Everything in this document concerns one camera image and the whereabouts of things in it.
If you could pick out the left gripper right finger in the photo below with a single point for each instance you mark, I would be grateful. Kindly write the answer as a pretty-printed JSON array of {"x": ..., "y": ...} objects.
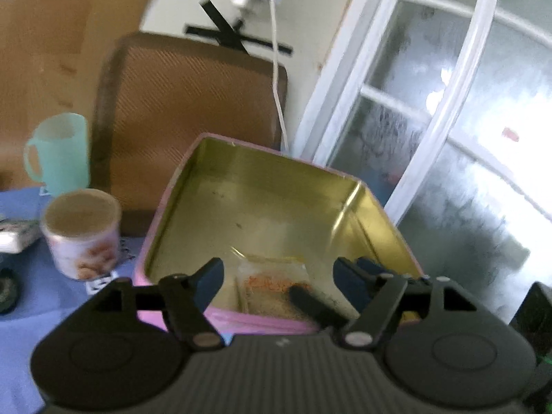
[{"x": 381, "y": 297}]

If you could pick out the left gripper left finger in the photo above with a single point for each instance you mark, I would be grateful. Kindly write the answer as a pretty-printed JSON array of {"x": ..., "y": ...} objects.
[{"x": 182, "y": 300}]

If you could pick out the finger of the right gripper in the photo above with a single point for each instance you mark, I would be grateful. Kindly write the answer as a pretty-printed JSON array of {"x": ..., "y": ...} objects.
[{"x": 320, "y": 308}]

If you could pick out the clear plastic bag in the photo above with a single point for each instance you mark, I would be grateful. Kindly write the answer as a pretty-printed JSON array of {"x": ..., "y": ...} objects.
[{"x": 263, "y": 283}]

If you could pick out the pink macaron biscuit tin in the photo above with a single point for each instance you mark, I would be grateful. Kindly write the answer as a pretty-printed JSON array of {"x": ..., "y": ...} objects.
[{"x": 233, "y": 200}]

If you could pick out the round cookie tub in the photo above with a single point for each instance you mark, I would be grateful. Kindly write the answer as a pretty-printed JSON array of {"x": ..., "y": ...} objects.
[{"x": 82, "y": 230}]

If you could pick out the blue tablecloth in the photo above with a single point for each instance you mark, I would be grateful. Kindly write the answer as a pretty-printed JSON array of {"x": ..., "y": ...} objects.
[{"x": 47, "y": 298}]

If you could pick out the mint green plastic mug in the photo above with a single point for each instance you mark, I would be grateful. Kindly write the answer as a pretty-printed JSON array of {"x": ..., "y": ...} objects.
[{"x": 57, "y": 154}]

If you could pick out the brown woven tray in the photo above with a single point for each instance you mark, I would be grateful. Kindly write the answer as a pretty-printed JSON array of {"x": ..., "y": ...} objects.
[{"x": 156, "y": 95}]

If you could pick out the brown cardboard sheet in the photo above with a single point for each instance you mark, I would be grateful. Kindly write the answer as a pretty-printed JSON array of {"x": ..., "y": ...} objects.
[{"x": 52, "y": 52}]

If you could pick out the white window frame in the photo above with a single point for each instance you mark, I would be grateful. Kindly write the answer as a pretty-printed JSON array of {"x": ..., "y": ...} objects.
[{"x": 412, "y": 76}]

